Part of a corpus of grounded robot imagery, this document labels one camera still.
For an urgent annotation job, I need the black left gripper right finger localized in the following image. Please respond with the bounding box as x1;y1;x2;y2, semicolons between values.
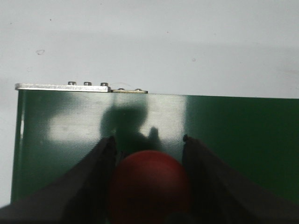
182;135;299;224

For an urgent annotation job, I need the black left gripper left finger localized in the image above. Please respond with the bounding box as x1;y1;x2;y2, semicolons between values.
0;137;116;224

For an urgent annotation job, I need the green conveyor belt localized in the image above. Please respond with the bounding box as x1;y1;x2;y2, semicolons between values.
11;90;299;203

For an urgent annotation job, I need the red mushroom push button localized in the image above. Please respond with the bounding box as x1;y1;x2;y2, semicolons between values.
107;150;192;224

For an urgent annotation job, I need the metal conveyor end plate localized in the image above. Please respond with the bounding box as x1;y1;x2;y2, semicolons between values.
15;81;149;94

